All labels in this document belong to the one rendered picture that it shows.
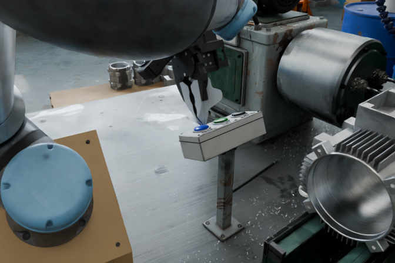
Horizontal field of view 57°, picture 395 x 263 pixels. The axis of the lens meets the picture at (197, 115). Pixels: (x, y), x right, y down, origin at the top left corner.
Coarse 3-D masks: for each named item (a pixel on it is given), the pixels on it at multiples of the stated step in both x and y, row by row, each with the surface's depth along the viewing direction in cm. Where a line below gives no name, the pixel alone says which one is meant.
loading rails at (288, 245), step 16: (288, 224) 67; (304, 224) 69; (272, 240) 64; (288, 240) 65; (304, 240) 65; (320, 240) 69; (336, 240) 75; (272, 256) 63; (288, 256) 63; (304, 256) 67; (320, 256) 72; (352, 256) 62; (368, 256) 62; (384, 256) 63
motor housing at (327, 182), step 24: (336, 144) 59; (360, 144) 59; (384, 144) 58; (312, 168) 66; (336, 168) 72; (360, 168) 76; (384, 168) 56; (312, 192) 68; (336, 192) 71; (360, 192) 73; (384, 192) 74; (336, 216) 67; (360, 216) 67; (384, 216) 66; (360, 240) 61
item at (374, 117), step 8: (392, 88) 69; (376, 96) 66; (384, 96) 68; (392, 96) 68; (360, 104) 63; (376, 104) 67; (384, 104) 70; (392, 104) 68; (360, 112) 63; (368, 112) 62; (376, 112) 61; (384, 112) 67; (392, 112) 64; (360, 120) 63; (368, 120) 62; (376, 120) 61; (384, 120) 60; (392, 120) 59; (360, 128) 64; (368, 128) 63; (376, 128) 62; (384, 128) 60; (392, 128) 59; (384, 136) 61; (392, 136) 60; (392, 144) 60
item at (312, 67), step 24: (288, 48) 102; (312, 48) 96; (336, 48) 92; (360, 48) 90; (288, 72) 100; (312, 72) 94; (336, 72) 90; (360, 72) 93; (384, 72) 96; (288, 96) 103; (312, 96) 96; (336, 96) 91; (360, 96) 98; (336, 120) 95
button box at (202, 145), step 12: (228, 120) 73; (240, 120) 72; (252, 120) 74; (192, 132) 71; (204, 132) 68; (216, 132) 69; (228, 132) 70; (240, 132) 72; (252, 132) 74; (264, 132) 76; (180, 144) 72; (192, 144) 69; (204, 144) 67; (216, 144) 69; (228, 144) 70; (240, 144) 72; (192, 156) 70; (204, 156) 67
